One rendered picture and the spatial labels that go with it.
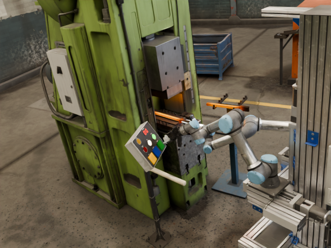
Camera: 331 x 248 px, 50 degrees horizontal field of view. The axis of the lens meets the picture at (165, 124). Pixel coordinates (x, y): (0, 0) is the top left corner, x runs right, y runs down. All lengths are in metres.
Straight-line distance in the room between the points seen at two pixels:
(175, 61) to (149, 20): 0.41
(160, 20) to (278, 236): 2.08
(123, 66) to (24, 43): 6.46
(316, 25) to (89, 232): 2.84
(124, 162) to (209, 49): 3.71
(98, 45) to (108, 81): 0.34
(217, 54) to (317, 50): 4.60
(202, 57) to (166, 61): 3.89
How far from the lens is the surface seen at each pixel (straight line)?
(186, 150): 3.44
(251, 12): 10.85
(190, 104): 3.64
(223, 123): 2.46
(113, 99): 3.34
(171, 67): 3.12
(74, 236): 3.89
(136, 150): 2.75
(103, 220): 3.94
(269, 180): 2.70
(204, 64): 6.98
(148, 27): 3.08
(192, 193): 3.77
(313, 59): 2.32
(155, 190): 3.51
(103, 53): 3.20
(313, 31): 2.28
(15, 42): 9.13
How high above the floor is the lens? 2.52
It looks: 27 degrees down
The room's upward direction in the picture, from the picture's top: 9 degrees counter-clockwise
